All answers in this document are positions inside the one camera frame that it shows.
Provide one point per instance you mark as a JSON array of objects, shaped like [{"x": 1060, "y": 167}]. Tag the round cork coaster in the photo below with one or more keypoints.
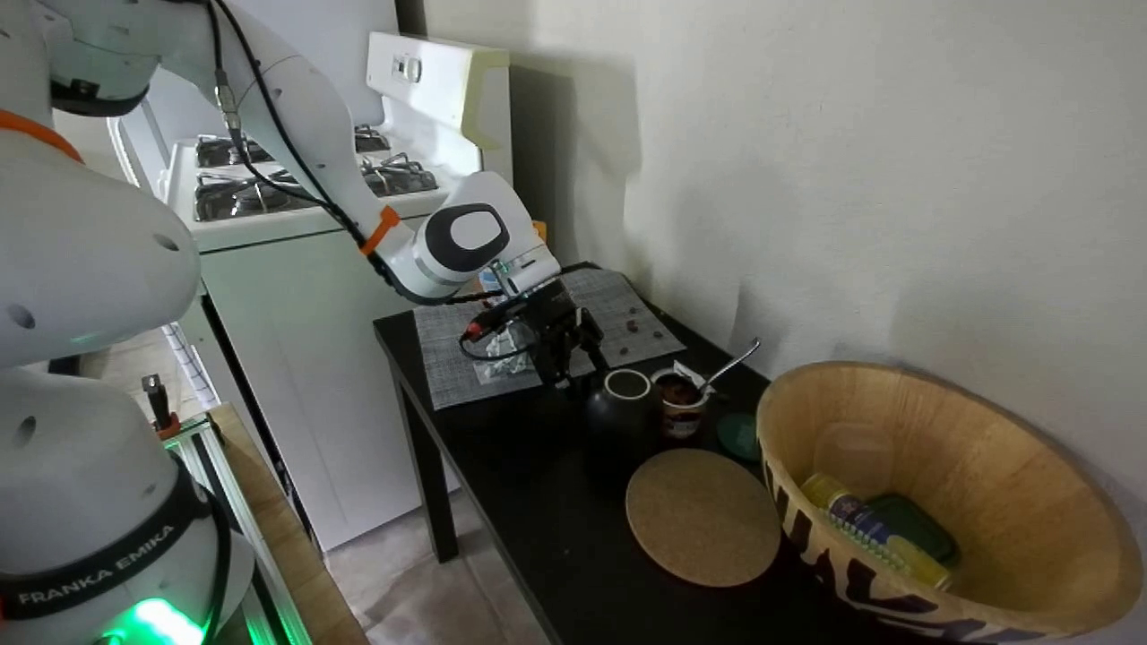
[{"x": 700, "y": 516}]

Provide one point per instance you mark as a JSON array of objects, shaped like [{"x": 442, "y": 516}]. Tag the white stove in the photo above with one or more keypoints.
[{"x": 286, "y": 319}]

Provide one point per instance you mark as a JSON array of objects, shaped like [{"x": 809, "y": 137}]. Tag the yellow green box in bowl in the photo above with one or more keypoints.
[{"x": 889, "y": 525}]

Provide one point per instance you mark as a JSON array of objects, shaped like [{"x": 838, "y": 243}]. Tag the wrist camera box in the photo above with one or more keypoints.
[{"x": 529, "y": 275}]

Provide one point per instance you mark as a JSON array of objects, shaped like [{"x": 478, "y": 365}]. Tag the black table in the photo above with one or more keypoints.
[{"x": 558, "y": 522}]

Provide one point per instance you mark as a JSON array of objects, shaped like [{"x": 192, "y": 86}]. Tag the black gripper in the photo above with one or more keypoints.
[{"x": 560, "y": 323}]

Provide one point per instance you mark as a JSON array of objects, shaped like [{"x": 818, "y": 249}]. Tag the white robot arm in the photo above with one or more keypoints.
[{"x": 476, "y": 244}]

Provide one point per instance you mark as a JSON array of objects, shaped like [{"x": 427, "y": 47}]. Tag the black mug white rim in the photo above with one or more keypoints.
[{"x": 620, "y": 419}]

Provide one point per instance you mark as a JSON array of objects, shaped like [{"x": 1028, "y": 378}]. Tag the large wooden bowl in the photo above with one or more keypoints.
[{"x": 1042, "y": 549}]

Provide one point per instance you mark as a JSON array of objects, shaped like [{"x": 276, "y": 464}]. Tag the small patterned cup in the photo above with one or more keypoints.
[{"x": 683, "y": 403}]

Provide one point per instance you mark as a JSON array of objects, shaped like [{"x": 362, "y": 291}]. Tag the green round object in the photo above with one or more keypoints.
[{"x": 738, "y": 435}]

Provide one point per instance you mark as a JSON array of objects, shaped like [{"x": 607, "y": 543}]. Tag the white checkered cloth bundle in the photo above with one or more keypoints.
[{"x": 508, "y": 361}]

